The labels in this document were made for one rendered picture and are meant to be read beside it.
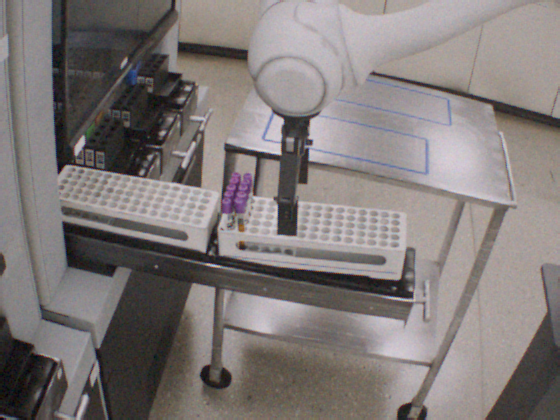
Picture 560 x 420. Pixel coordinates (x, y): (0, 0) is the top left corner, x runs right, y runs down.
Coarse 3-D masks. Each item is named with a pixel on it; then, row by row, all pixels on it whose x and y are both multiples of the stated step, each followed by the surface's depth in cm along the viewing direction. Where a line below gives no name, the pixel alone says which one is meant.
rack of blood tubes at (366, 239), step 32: (224, 224) 111; (256, 224) 112; (320, 224) 111; (352, 224) 112; (384, 224) 113; (256, 256) 111; (288, 256) 111; (320, 256) 114; (352, 256) 114; (384, 256) 107
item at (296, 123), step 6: (270, 108) 99; (276, 114) 98; (282, 114) 97; (312, 114) 97; (318, 114) 98; (288, 120) 97; (294, 120) 97; (300, 120) 97; (288, 126) 97; (294, 126) 97; (300, 126) 97; (288, 132) 98; (300, 132) 98; (300, 138) 99; (300, 144) 101
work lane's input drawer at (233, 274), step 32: (64, 224) 113; (96, 256) 115; (128, 256) 114; (160, 256) 112; (192, 256) 113; (224, 256) 112; (224, 288) 114; (256, 288) 113; (288, 288) 112; (320, 288) 111; (352, 288) 111; (384, 288) 111
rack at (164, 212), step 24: (72, 168) 118; (72, 192) 113; (96, 192) 114; (120, 192) 115; (144, 192) 115; (168, 192) 116; (192, 192) 117; (216, 192) 117; (72, 216) 113; (96, 216) 115; (120, 216) 111; (144, 216) 110; (168, 216) 111; (192, 216) 111; (216, 216) 118; (168, 240) 112; (192, 240) 111
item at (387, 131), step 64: (256, 128) 143; (320, 128) 146; (384, 128) 149; (448, 128) 154; (256, 192) 196; (448, 192) 134; (512, 192) 143; (256, 320) 174; (320, 320) 176; (384, 320) 179
